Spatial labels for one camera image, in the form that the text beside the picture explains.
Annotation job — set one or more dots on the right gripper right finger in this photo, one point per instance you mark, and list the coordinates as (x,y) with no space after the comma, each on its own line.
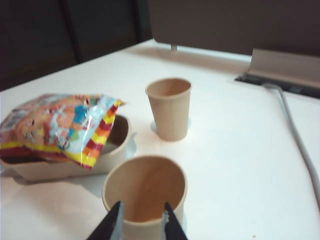
(172,227)

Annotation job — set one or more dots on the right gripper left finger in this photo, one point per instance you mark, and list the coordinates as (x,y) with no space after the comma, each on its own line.
(110,225)

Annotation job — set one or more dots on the colourful chips bag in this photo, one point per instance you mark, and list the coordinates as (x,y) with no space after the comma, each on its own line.
(50,125)

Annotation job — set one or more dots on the beige oblong pulp box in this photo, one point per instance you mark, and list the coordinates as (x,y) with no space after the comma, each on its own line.
(50,171)

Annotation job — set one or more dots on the beige paper cup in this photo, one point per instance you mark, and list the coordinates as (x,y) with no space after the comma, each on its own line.
(150,180)
(172,120)

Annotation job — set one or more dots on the grey desk divider panel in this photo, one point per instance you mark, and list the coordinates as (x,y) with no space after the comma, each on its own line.
(237,25)

